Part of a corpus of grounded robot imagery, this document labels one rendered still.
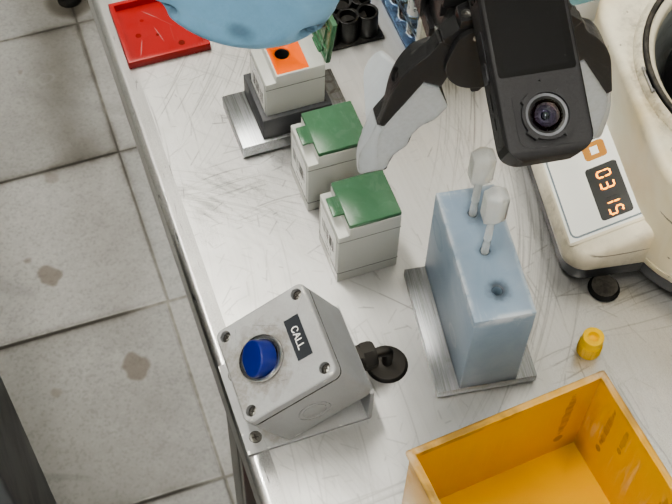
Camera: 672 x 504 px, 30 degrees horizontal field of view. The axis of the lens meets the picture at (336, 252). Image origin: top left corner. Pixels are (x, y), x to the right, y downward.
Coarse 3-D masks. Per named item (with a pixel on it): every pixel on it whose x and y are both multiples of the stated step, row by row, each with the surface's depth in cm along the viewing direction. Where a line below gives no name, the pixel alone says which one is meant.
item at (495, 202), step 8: (488, 192) 75; (496, 192) 75; (504, 192) 75; (488, 200) 75; (496, 200) 74; (504, 200) 75; (480, 208) 77; (488, 208) 75; (496, 208) 75; (504, 208) 75; (488, 216) 76; (496, 216) 76; (504, 216) 76
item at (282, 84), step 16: (272, 48) 92; (288, 48) 92; (304, 48) 92; (256, 64) 92; (272, 64) 91; (288, 64) 91; (304, 64) 91; (320, 64) 91; (256, 80) 94; (272, 80) 91; (288, 80) 91; (304, 80) 92; (320, 80) 93; (272, 96) 92; (288, 96) 93; (304, 96) 94; (320, 96) 94; (272, 112) 94
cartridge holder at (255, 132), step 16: (224, 96) 98; (240, 96) 98; (256, 96) 95; (336, 96) 98; (240, 112) 97; (256, 112) 95; (288, 112) 94; (240, 128) 96; (256, 128) 96; (272, 128) 95; (288, 128) 95; (240, 144) 95; (256, 144) 95; (272, 144) 96; (288, 144) 96
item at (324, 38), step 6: (330, 18) 89; (324, 24) 90; (330, 24) 89; (336, 24) 88; (318, 30) 92; (324, 30) 91; (330, 30) 89; (336, 30) 89; (318, 36) 92; (324, 36) 90; (330, 36) 89; (318, 42) 92; (324, 42) 91; (330, 42) 90; (318, 48) 92; (324, 48) 91; (330, 48) 90; (324, 54) 91; (330, 54) 91; (324, 60) 91; (330, 60) 91
